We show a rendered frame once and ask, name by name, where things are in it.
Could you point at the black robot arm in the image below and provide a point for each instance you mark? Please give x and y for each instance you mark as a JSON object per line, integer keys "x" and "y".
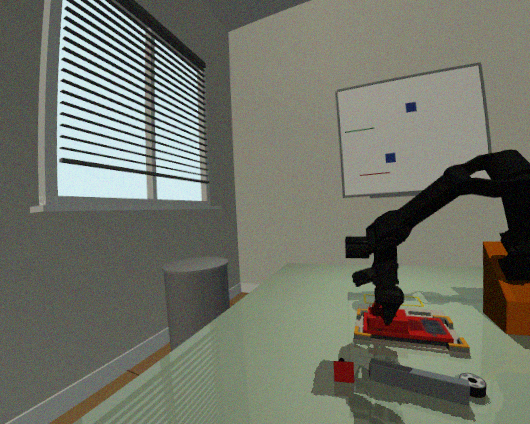
{"x": 510, "y": 179}

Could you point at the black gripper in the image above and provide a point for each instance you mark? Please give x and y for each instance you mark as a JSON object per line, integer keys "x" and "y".
{"x": 387, "y": 294}

